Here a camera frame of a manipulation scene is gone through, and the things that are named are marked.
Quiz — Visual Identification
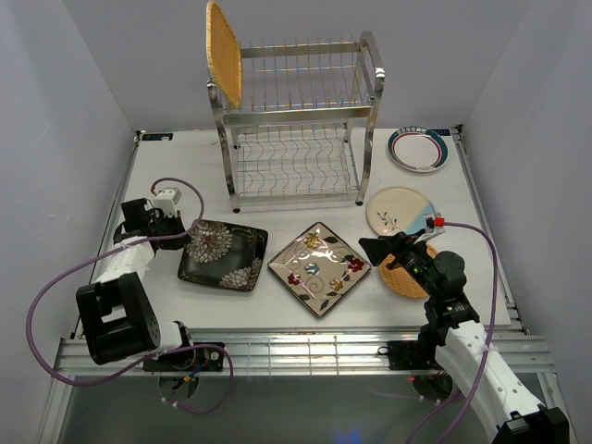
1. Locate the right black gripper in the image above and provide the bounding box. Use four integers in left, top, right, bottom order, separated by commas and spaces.
358, 228, 439, 298

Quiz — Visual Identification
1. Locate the black floral square plate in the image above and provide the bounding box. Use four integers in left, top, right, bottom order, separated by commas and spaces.
178, 219, 268, 292

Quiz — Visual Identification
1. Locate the square woven bamboo plate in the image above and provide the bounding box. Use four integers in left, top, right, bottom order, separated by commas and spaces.
206, 1, 242, 108

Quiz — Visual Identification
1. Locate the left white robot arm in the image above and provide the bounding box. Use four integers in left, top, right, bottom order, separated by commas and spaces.
76, 190, 196, 370

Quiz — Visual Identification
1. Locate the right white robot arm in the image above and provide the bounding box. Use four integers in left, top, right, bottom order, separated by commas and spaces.
358, 230, 570, 443

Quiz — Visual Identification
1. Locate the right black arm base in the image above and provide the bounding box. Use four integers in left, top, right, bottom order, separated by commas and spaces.
377, 340, 442, 370

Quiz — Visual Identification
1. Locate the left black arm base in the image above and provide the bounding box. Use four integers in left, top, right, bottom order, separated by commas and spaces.
142, 342, 225, 374

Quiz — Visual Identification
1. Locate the steel two-tier dish rack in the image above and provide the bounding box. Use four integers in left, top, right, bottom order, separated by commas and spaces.
206, 31, 386, 213

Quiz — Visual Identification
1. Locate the round woven bamboo plate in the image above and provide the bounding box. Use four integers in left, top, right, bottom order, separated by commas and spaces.
378, 254, 428, 300

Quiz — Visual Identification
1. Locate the cream and blue round plate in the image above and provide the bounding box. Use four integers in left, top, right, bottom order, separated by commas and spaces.
366, 187, 436, 236

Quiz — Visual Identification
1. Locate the left blue table label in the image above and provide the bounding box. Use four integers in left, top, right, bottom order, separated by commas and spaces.
142, 133, 173, 142

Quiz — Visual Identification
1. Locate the beige floral square plate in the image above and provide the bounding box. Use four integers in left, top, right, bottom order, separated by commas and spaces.
267, 222, 372, 318

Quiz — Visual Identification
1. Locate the white plate teal red rim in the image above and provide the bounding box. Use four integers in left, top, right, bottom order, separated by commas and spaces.
388, 126, 449, 174

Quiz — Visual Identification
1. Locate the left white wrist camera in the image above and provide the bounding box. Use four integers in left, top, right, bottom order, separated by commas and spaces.
152, 187, 181, 218

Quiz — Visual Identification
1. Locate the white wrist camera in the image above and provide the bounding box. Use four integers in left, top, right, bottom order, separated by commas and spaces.
419, 213, 445, 241
152, 187, 181, 218

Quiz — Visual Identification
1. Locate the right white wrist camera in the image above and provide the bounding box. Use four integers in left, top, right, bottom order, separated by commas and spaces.
419, 213, 445, 241

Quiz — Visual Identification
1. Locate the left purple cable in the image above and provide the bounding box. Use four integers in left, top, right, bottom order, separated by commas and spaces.
25, 178, 236, 415

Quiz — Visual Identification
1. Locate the aluminium front rail frame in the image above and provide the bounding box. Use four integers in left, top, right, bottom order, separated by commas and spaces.
39, 335, 577, 444

